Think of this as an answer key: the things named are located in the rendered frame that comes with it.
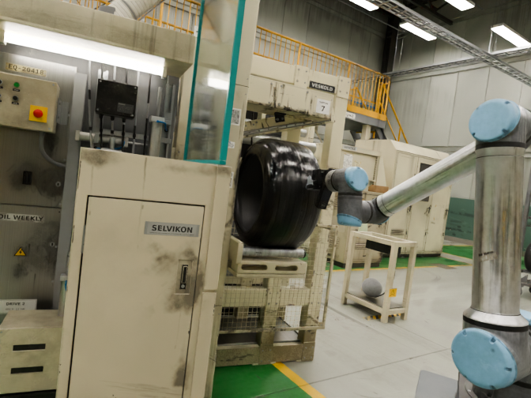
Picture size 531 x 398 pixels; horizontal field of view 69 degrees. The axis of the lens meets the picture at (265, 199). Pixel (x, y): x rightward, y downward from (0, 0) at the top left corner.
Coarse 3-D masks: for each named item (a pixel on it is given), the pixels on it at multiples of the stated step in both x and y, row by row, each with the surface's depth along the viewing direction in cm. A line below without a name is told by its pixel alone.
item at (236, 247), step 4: (232, 236) 187; (232, 240) 180; (236, 240) 177; (232, 244) 179; (236, 244) 174; (240, 244) 173; (232, 248) 179; (236, 248) 174; (240, 248) 173; (228, 252) 183; (232, 252) 178; (236, 252) 173; (240, 252) 173; (228, 256) 183; (232, 256) 178; (236, 256) 173; (240, 256) 174; (232, 260) 177; (236, 260) 173; (240, 260) 174
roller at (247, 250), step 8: (248, 248) 179; (256, 248) 181; (264, 248) 183; (272, 248) 185; (280, 248) 187; (288, 248) 189; (256, 256) 182; (264, 256) 183; (272, 256) 184; (280, 256) 186; (288, 256) 188; (296, 256) 189; (304, 256) 191
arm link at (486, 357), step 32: (480, 128) 102; (512, 128) 97; (480, 160) 103; (512, 160) 98; (480, 192) 102; (512, 192) 98; (480, 224) 102; (512, 224) 98; (480, 256) 101; (512, 256) 97; (480, 288) 101; (512, 288) 97; (480, 320) 98; (512, 320) 96; (480, 352) 96; (512, 352) 93; (480, 384) 96
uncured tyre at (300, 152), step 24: (264, 144) 185; (288, 144) 187; (240, 168) 207; (264, 168) 177; (288, 168) 173; (312, 168) 179; (240, 192) 218; (264, 192) 174; (288, 192) 171; (312, 192) 176; (240, 216) 214; (264, 216) 173; (288, 216) 173; (312, 216) 178; (264, 240) 180; (288, 240) 182
